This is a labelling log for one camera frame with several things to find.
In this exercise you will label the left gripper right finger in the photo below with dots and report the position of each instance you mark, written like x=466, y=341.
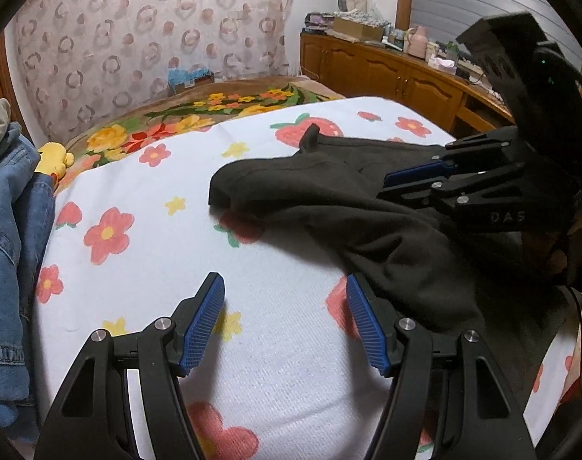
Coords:
x=477, y=414

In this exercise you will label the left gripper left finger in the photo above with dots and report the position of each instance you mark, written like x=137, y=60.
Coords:
x=90, y=417

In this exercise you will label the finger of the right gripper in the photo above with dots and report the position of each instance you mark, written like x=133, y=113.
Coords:
x=410, y=194
x=431, y=170

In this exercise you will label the black pants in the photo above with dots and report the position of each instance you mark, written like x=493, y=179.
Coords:
x=446, y=276

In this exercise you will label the person right hand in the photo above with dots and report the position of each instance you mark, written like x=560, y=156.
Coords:
x=565, y=257

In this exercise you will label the pink tissue box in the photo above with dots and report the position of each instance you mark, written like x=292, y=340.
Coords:
x=443, y=65

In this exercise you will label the pink kettle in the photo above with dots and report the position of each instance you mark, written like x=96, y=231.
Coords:
x=417, y=42

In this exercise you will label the wooden sideboard cabinet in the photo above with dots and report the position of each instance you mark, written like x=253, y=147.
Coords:
x=355, y=70

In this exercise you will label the cardboard box on cabinet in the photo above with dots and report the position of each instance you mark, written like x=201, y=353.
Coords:
x=362, y=32

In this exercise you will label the white floral bed sheet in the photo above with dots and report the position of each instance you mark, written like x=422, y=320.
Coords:
x=284, y=375

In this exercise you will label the blue denim jeans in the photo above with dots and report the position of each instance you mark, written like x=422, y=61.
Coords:
x=27, y=210

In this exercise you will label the yellow plush toy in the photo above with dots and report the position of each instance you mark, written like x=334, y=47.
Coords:
x=54, y=160

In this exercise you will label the blue package on headboard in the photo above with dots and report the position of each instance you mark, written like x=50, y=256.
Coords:
x=179, y=80

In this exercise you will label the brown floral blanket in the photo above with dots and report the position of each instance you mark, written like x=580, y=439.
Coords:
x=197, y=110

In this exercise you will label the patterned lace curtain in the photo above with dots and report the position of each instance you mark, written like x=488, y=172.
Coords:
x=75, y=63

